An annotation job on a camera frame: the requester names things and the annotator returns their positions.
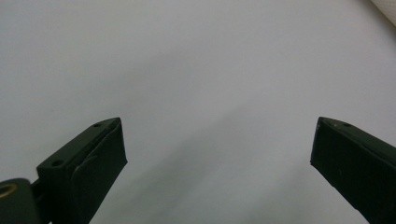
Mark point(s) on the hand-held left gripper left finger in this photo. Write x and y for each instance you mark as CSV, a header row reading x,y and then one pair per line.
x,y
84,174

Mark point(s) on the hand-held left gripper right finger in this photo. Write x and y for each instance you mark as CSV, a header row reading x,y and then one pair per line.
x,y
358,161

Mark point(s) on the light blue mat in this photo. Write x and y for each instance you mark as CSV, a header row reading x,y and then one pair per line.
x,y
186,62

